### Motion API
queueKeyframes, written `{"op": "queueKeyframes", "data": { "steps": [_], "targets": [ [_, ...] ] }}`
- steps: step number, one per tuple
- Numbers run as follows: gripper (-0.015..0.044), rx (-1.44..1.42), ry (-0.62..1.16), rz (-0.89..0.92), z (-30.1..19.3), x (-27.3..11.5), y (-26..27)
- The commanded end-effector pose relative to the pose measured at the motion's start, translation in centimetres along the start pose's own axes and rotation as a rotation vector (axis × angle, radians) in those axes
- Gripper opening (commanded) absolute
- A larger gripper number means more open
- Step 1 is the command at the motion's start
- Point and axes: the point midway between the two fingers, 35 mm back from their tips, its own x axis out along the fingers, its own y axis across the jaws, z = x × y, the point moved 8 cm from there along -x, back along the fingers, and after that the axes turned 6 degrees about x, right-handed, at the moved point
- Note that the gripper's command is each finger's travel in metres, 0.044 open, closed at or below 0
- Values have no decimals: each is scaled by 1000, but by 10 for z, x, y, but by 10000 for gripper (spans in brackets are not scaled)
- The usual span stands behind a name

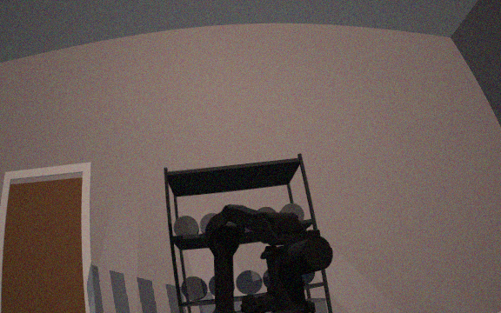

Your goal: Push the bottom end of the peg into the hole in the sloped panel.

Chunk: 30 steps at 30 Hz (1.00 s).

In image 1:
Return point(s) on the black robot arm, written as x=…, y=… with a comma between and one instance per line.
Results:
x=303, y=252

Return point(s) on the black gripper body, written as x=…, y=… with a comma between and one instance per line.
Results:
x=289, y=296

